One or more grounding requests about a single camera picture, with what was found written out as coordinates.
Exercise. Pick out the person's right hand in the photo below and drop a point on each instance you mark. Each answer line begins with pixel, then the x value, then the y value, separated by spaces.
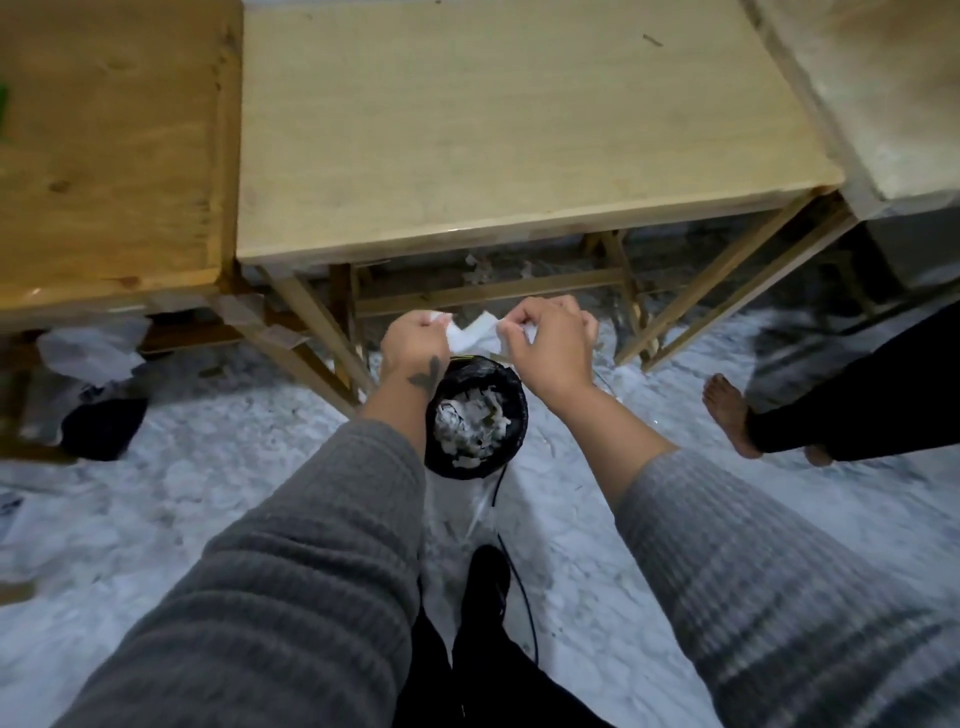
pixel 555 352

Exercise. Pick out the person's left hand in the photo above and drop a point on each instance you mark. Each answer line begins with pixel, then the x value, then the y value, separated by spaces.
pixel 409 349

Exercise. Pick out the person's left fingers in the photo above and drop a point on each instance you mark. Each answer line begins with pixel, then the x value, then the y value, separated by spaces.
pixel 433 320

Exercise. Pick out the person's right fingers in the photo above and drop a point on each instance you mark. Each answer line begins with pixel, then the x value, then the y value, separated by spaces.
pixel 547 313

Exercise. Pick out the white paper piece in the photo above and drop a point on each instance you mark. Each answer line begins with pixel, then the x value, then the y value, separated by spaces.
pixel 480 330

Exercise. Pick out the person's left forearm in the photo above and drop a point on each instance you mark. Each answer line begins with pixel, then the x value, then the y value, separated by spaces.
pixel 300 570

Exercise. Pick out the person's right forearm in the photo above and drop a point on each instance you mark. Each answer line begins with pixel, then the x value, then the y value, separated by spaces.
pixel 735 585

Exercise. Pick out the heap of torn paper scraps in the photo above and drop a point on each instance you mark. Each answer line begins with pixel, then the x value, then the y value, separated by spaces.
pixel 471 424

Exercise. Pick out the black round trash bin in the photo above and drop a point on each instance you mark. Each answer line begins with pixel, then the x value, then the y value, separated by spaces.
pixel 446 465

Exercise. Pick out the light wooden table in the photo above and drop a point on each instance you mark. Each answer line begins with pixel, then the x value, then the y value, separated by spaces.
pixel 510 127

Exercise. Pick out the person's black trouser legs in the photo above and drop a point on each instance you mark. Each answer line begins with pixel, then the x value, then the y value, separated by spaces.
pixel 487 660

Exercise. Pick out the white plastic bag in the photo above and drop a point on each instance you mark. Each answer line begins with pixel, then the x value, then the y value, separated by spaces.
pixel 90 352

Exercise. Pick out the black plastic bag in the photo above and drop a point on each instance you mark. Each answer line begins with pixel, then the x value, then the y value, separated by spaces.
pixel 105 427

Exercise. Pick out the dark brown wooden table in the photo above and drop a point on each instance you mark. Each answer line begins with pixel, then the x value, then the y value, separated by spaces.
pixel 105 150

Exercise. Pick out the pale worn wooden table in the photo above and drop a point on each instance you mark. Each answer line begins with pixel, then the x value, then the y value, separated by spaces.
pixel 885 90

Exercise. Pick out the green object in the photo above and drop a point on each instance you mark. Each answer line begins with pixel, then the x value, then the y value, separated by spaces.
pixel 3 112

